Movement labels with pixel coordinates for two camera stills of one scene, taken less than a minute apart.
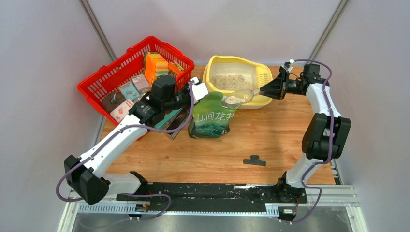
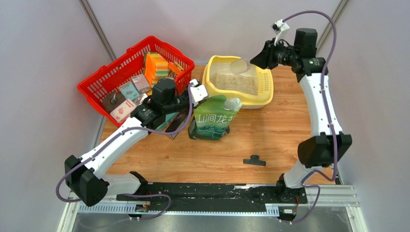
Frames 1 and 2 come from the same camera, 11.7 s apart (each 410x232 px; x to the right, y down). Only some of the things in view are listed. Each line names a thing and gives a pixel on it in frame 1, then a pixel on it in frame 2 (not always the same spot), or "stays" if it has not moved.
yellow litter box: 226,74 stays
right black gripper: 277,88 to 265,60
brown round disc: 112,100 stays
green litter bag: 211,119 stays
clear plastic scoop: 234,100 to 240,65
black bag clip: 254,160 stays
